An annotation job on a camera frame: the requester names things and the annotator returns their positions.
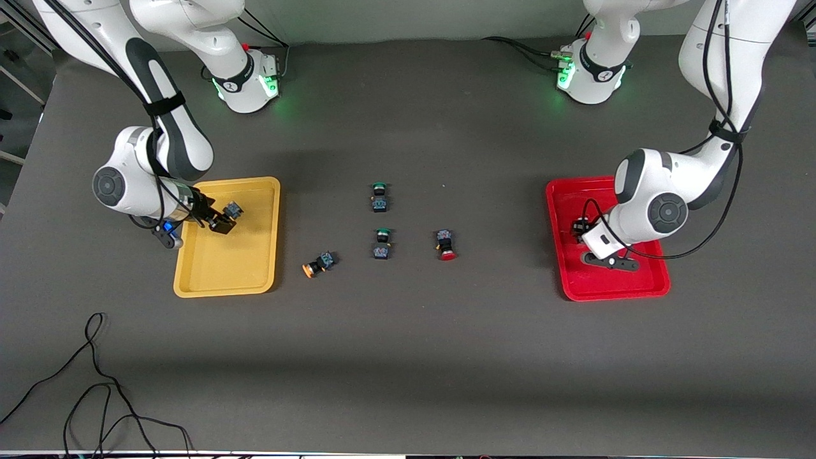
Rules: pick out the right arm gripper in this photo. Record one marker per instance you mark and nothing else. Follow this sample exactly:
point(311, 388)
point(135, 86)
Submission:
point(203, 208)

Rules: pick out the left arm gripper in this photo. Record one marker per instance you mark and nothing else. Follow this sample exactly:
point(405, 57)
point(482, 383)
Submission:
point(579, 227)

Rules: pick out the red push button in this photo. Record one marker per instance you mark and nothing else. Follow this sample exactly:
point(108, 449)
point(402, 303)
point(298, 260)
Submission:
point(444, 239)
point(580, 225)

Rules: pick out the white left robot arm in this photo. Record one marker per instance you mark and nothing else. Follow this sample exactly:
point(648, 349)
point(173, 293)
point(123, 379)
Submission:
point(663, 191)

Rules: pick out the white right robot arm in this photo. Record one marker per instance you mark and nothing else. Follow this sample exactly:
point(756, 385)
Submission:
point(172, 127)

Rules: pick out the yellow plastic tray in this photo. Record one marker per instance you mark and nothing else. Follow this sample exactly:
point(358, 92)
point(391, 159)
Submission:
point(226, 255)

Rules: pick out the red plastic tray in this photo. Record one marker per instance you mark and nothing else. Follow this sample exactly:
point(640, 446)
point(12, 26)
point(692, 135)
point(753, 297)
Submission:
point(567, 274)

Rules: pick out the green push button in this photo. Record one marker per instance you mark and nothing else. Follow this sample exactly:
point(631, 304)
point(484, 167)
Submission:
point(380, 204)
point(382, 252)

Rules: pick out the aluminium frame rail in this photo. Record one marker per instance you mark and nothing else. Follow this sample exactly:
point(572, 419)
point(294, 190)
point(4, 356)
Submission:
point(25, 29)

